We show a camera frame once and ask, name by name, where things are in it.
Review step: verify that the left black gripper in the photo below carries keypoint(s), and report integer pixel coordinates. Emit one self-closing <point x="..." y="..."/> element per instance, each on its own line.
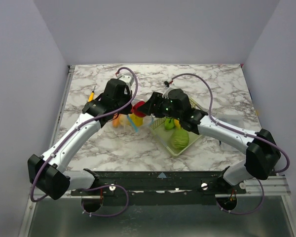
<point x="128" y="110"/>

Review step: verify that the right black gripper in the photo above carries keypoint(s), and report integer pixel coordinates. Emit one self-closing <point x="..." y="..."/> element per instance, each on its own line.
<point x="155" y="104"/>

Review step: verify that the dark red toy fruit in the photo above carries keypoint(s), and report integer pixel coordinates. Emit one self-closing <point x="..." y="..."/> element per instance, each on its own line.
<point x="135" y="109"/>

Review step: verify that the clear zip top bag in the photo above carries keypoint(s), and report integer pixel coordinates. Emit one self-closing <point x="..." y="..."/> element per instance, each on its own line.
<point x="148" y="120"/>

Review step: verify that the yellow green toy pepper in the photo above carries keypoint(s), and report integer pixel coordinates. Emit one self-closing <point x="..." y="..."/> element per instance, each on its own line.
<point x="137" y="121"/>

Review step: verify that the green toy pepper slice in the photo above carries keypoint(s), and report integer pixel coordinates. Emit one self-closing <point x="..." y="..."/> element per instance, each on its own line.
<point x="169" y="123"/>

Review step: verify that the yellow toy pear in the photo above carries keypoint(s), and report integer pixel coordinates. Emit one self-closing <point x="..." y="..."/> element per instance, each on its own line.
<point x="124" y="121"/>

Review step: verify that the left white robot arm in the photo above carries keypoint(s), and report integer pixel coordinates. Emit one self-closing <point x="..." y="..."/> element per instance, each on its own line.
<point x="48" y="171"/>

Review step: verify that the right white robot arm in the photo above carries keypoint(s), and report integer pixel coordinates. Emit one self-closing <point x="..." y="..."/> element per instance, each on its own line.
<point x="258" y="147"/>

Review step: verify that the green perforated plastic basket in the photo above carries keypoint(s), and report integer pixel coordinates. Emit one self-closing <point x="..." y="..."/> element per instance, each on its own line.
<point x="163" y="136"/>

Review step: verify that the yellow toy banana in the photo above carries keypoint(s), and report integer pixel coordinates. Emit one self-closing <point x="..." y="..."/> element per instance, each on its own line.
<point x="177" y="124"/>

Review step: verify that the green toy cabbage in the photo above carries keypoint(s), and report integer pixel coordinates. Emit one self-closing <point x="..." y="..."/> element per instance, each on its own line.
<point x="179" y="139"/>

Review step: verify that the clear plastic parts box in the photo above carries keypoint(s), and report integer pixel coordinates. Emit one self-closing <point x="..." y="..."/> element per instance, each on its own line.
<point x="235" y="120"/>

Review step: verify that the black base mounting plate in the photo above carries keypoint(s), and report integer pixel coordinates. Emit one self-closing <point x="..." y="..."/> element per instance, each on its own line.
<point x="157" y="188"/>

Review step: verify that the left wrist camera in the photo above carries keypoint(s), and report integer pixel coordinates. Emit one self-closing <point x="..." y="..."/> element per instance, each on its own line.
<point x="127" y="78"/>

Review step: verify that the yellow handled screwdriver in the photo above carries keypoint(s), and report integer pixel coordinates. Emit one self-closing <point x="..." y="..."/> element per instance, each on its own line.
<point x="91" y="97"/>

